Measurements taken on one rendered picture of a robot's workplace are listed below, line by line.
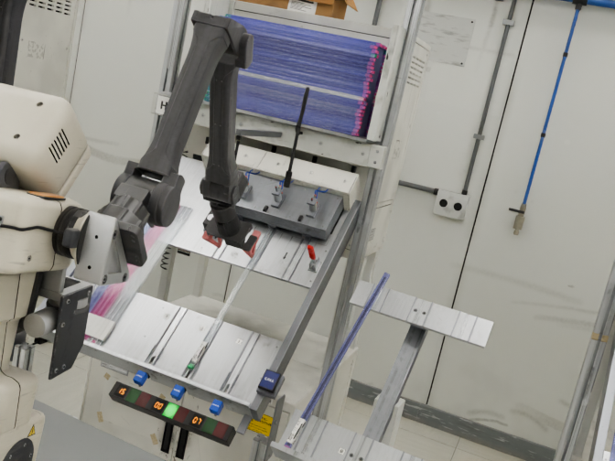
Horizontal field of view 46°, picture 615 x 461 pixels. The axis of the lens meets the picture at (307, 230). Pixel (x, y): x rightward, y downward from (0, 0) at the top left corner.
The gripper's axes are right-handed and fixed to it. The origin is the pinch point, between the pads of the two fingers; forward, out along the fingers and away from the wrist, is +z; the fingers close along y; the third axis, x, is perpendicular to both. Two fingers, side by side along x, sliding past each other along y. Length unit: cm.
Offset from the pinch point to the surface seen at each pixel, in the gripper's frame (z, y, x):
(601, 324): 26, -93, -26
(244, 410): 14.1, -17.5, 34.5
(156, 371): 10.8, 7.1, 34.7
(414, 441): 185, -38, -38
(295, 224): 9.6, -7.2, -19.3
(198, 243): 13.6, 18.5, -6.2
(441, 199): 118, -20, -130
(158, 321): 12.9, 15.4, 20.8
